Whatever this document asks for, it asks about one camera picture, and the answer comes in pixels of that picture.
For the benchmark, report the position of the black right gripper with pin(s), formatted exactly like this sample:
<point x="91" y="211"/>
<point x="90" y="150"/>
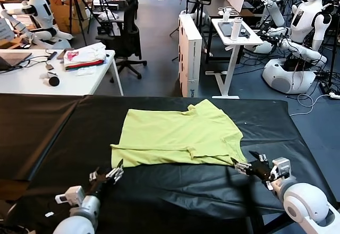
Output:
<point x="261" y="171"/>

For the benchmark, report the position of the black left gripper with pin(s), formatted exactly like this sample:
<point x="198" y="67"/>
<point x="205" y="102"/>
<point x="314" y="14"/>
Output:
<point x="99" y="185"/>

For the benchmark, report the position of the yellow-green t-shirt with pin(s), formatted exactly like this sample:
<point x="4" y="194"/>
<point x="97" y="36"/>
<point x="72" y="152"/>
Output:
<point x="172" y="133"/>

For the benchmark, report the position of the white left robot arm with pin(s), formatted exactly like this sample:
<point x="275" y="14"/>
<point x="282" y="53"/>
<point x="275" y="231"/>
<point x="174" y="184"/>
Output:
<point x="77" y="223"/>

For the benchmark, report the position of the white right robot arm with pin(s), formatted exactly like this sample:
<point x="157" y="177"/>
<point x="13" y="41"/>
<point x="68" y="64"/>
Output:
<point x="305" y="202"/>

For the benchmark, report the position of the stack of folded clothes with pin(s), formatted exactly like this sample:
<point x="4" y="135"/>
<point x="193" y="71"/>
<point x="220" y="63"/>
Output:
<point x="85" y="55"/>

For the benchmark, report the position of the black vinyl table cover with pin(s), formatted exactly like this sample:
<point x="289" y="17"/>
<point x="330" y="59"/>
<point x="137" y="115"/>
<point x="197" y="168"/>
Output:
<point x="26" y="133"/>
<point x="265" y="191"/>

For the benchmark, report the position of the clear plastic bag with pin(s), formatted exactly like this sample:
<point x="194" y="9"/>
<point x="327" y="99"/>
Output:
<point x="85" y="71"/>

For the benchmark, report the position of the white standing desk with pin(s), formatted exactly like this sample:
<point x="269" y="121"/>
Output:
<point x="231" y="59"/>

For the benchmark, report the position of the black round speaker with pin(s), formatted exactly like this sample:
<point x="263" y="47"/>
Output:
<point x="54" y="81"/>

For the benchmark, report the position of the white power strip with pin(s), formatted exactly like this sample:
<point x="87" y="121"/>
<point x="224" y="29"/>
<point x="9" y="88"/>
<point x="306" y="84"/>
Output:
<point x="335" y="95"/>

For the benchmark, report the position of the white office desk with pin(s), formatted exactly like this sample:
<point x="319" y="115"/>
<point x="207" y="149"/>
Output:
<point x="26" y="85"/>

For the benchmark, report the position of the small square grey device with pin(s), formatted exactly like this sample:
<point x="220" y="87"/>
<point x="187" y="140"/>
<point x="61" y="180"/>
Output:
<point x="49" y="66"/>

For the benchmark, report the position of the black handheld device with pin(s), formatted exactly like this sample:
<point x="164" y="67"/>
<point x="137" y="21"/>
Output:
<point x="245" y="33"/>

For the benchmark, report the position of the black usb hub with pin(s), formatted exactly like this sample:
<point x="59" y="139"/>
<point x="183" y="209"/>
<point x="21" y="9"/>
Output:
<point x="53" y="55"/>

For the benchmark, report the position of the tall white cardboard box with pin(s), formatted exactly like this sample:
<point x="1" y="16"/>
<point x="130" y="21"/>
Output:
<point x="190" y="48"/>

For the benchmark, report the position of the white insulated bottle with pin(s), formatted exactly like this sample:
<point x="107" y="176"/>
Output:
<point x="236" y="29"/>

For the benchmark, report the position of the dark tablet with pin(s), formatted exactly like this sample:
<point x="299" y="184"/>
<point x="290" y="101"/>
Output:
<point x="225" y="29"/>

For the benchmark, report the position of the black stand pole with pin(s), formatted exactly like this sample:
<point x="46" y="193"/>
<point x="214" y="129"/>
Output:
<point x="333" y="45"/>

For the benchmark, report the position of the black office chair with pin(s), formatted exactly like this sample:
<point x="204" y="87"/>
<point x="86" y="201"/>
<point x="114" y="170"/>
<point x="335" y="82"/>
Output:
<point x="130" y="32"/>

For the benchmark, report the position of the grey laptop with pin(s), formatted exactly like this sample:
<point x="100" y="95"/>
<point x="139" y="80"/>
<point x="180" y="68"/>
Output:
<point x="13" y="59"/>

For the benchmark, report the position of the white humanoid robot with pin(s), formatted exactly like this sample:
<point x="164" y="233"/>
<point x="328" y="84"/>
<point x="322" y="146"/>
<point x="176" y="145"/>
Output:
<point x="42" y="11"/>
<point x="302" y="24"/>
<point x="276" y="11"/>

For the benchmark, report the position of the dark wooden table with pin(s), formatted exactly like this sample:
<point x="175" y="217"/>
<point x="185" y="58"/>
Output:
<point x="247" y="11"/>

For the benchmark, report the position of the white vr controllers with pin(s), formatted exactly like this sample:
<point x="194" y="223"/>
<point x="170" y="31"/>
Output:
<point x="227" y="12"/>

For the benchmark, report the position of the brown cardboard box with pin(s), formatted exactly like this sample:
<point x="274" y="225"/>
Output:
<point x="62" y="16"/>

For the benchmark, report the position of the white paper sign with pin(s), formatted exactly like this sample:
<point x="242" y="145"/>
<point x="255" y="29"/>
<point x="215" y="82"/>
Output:
<point x="6" y="29"/>

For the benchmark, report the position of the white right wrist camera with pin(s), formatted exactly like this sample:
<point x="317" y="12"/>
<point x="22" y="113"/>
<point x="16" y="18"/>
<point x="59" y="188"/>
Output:
<point x="281" y="167"/>

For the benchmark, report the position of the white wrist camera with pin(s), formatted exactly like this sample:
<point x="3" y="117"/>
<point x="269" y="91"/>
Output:
<point x="71" y="195"/>
<point x="281" y="167"/>

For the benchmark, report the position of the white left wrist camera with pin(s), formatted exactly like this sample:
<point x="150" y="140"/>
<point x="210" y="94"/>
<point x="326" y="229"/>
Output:
<point x="71" y="195"/>

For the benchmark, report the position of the black camera tripod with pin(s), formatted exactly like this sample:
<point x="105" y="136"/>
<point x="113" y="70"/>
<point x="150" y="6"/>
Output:
<point x="105" y="5"/>
<point x="74" y="5"/>

